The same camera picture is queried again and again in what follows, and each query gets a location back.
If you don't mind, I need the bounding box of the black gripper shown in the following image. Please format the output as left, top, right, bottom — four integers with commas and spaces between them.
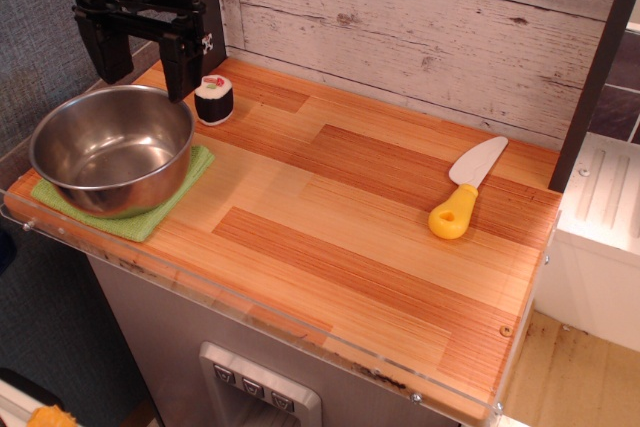
73, 0, 206, 102

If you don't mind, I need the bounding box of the stainless steel pot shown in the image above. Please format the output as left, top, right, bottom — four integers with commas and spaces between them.
29, 85, 195, 219

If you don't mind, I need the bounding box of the green cloth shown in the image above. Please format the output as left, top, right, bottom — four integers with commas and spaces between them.
30, 144, 216, 243

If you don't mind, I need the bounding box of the toy sushi roll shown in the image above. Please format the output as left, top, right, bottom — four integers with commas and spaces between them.
194, 74, 234, 126

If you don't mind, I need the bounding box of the silver toy fridge cabinet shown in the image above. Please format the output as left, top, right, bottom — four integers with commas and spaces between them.
90, 258, 455, 426

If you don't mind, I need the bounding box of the ice dispenser panel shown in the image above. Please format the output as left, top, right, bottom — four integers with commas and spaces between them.
199, 342, 323, 427

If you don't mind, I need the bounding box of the yellow object bottom left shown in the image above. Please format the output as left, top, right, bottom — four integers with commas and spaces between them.
26, 405, 78, 427

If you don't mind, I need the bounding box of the clear acrylic table guard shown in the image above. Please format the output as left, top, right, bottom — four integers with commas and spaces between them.
0, 187, 562, 427

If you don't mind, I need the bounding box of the white toy sink unit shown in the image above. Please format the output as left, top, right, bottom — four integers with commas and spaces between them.
533, 21, 640, 354

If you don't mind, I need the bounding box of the yellow handled toy knife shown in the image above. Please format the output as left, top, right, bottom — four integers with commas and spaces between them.
428, 136, 509, 240

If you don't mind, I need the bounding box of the dark right shelf post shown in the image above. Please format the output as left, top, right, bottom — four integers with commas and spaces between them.
548, 0, 636, 193

